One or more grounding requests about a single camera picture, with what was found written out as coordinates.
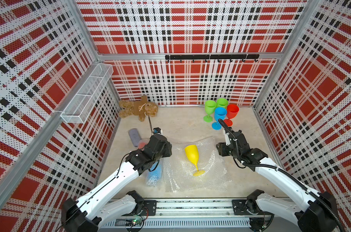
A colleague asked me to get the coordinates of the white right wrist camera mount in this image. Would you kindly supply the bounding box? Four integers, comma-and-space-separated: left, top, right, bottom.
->
224, 130, 241, 146

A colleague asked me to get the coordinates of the pink glass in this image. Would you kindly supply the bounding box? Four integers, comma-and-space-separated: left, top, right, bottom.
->
138, 138, 150, 149

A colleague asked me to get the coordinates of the green wine glass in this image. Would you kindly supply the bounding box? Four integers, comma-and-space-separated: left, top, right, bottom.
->
203, 100, 217, 123
216, 98, 229, 109

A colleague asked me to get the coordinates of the bubble wrap sheet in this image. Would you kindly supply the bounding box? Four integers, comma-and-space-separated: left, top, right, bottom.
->
163, 137, 231, 192

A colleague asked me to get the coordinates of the green circuit board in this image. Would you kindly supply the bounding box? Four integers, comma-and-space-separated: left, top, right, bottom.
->
125, 217, 145, 229

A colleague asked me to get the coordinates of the brown teddy bear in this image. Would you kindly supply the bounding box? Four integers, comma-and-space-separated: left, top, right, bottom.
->
119, 95, 159, 122

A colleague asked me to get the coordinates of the red glass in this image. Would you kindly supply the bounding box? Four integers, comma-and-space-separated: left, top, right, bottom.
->
224, 104, 240, 127

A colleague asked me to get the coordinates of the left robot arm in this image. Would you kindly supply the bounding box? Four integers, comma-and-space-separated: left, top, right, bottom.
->
61, 133, 172, 232

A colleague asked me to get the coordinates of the light blue glass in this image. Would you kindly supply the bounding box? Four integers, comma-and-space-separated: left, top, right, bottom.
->
212, 107, 227, 130

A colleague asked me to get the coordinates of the purple glass in bubble wrap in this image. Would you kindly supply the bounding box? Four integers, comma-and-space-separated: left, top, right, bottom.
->
128, 128, 142, 148

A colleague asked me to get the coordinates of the white wire mesh basket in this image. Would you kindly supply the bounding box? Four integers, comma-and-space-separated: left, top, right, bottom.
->
61, 63, 113, 124

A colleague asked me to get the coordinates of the blue glass in bubble wrap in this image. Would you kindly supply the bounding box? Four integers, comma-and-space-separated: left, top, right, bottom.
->
145, 161, 163, 187

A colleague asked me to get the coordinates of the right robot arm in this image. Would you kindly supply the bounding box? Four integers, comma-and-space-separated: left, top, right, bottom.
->
216, 119, 344, 232

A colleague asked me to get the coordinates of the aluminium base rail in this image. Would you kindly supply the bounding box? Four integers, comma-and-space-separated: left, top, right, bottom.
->
73, 198, 309, 230

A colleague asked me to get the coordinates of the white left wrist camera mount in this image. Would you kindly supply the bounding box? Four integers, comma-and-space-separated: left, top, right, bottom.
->
152, 127, 163, 135

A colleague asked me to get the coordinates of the black hook rail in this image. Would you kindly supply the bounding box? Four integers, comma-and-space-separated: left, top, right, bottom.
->
165, 54, 260, 61

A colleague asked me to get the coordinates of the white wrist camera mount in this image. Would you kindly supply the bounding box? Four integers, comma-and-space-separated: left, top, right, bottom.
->
152, 127, 163, 135
224, 130, 241, 146

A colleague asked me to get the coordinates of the yellow glass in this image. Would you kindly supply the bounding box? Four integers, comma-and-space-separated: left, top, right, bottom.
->
185, 145, 205, 177

